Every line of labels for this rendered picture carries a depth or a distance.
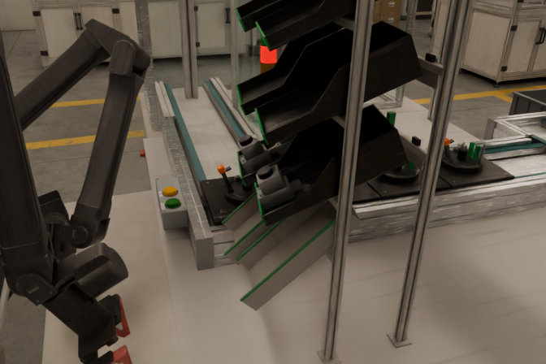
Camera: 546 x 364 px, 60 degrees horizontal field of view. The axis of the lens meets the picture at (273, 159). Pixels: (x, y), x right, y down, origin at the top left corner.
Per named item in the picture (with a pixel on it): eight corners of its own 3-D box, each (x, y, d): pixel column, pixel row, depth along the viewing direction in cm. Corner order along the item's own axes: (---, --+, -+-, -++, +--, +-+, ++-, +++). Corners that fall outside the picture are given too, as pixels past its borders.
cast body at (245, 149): (247, 175, 102) (233, 149, 99) (243, 166, 106) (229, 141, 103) (281, 157, 103) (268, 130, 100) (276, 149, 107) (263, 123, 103)
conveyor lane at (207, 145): (217, 255, 130) (215, 225, 126) (177, 137, 202) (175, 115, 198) (313, 239, 138) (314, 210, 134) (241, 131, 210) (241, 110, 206)
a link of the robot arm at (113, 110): (129, 49, 105) (111, 36, 94) (154, 56, 105) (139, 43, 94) (82, 238, 104) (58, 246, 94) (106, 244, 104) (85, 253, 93)
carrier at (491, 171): (451, 191, 147) (458, 154, 142) (409, 158, 168) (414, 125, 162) (513, 181, 154) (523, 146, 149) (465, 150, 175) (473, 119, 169)
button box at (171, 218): (163, 231, 134) (162, 212, 131) (156, 194, 151) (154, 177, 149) (188, 227, 136) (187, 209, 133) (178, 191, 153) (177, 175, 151)
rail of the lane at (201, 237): (197, 270, 125) (195, 236, 120) (162, 139, 200) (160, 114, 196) (218, 266, 126) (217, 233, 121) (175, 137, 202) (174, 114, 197)
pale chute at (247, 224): (237, 265, 107) (223, 254, 105) (234, 231, 119) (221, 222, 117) (330, 184, 101) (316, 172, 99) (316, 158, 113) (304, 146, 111)
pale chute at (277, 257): (256, 311, 94) (240, 301, 93) (249, 269, 106) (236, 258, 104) (362, 223, 88) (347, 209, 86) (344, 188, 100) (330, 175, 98)
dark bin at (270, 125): (267, 147, 79) (249, 110, 76) (259, 119, 91) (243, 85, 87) (423, 75, 77) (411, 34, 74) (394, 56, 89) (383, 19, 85)
